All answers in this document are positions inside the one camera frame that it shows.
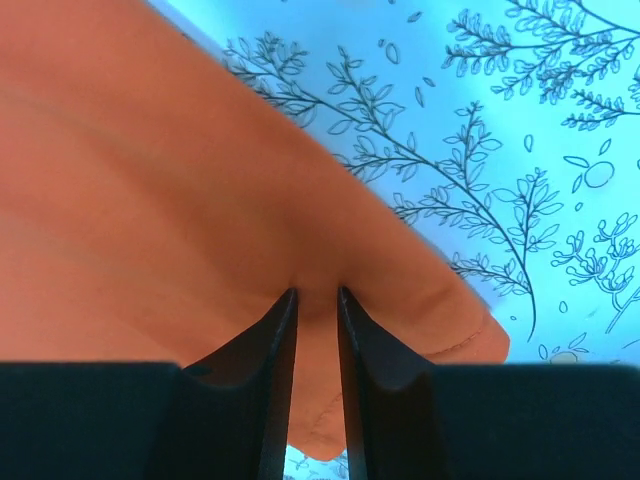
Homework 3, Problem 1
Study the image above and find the orange t-shirt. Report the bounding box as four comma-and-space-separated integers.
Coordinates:
1, 1, 510, 460

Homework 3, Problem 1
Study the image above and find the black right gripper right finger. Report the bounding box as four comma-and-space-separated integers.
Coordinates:
337, 289, 639, 479

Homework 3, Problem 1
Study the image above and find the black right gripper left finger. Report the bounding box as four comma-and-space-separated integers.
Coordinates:
1, 290, 298, 479

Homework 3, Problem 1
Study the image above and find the floral patterned tablecloth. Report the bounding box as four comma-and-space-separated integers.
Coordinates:
157, 1, 639, 479

